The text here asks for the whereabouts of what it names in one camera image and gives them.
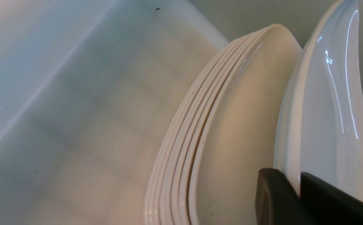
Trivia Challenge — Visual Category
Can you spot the stack of white plates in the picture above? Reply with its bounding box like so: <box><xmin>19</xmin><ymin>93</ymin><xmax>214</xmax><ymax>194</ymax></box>
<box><xmin>143</xmin><ymin>24</ymin><xmax>302</xmax><ymax>225</ymax></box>

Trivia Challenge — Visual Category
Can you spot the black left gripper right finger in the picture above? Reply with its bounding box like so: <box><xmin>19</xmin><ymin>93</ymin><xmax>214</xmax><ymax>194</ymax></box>
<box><xmin>300</xmin><ymin>172</ymin><xmax>363</xmax><ymax>225</ymax></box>

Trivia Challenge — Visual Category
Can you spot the large white plastic bin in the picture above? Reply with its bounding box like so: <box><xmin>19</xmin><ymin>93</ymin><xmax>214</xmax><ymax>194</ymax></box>
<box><xmin>0</xmin><ymin>0</ymin><xmax>338</xmax><ymax>225</ymax></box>

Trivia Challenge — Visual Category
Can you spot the large white rectangular plate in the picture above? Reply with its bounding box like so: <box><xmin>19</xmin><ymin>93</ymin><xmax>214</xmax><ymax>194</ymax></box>
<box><xmin>273</xmin><ymin>0</ymin><xmax>363</xmax><ymax>202</ymax></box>

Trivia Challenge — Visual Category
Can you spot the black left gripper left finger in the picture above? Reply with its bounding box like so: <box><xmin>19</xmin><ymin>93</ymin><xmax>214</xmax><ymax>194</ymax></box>
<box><xmin>256</xmin><ymin>168</ymin><xmax>316</xmax><ymax>225</ymax></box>

